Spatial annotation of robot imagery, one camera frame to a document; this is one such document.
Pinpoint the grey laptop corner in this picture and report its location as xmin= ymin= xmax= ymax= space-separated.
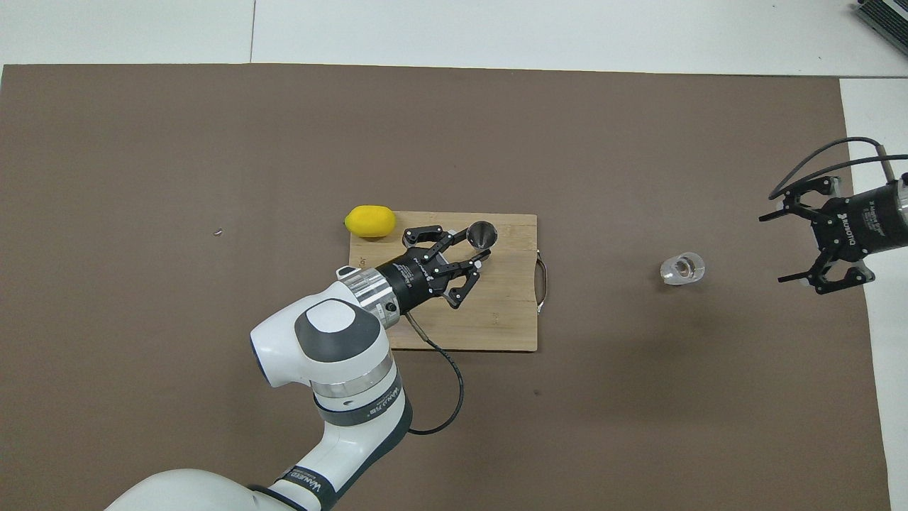
xmin=855 ymin=0 xmax=908 ymax=36

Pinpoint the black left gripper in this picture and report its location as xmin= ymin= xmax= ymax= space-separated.
xmin=375 ymin=225 xmax=492 ymax=313

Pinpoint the yellow lemon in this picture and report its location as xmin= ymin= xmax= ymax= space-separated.
xmin=344 ymin=205 xmax=397 ymax=238

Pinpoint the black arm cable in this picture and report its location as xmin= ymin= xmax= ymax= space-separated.
xmin=770 ymin=137 xmax=908 ymax=199
xmin=406 ymin=312 xmax=465 ymax=435

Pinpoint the bamboo cutting board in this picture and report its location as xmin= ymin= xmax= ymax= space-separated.
xmin=348 ymin=211 xmax=548 ymax=352

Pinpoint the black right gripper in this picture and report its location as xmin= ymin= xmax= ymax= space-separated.
xmin=759 ymin=177 xmax=908 ymax=295

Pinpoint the steel double jigger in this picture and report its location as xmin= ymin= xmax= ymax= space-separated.
xmin=466 ymin=221 xmax=499 ymax=251

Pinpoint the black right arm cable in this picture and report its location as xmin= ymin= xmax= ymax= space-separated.
xmin=770 ymin=137 xmax=908 ymax=199

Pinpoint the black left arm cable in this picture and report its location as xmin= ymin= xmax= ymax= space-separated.
xmin=406 ymin=312 xmax=465 ymax=435

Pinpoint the small clear glass cup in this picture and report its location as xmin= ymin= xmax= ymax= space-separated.
xmin=660 ymin=252 xmax=707 ymax=287

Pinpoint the brown table mat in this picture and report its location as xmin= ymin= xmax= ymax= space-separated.
xmin=0 ymin=64 xmax=893 ymax=511

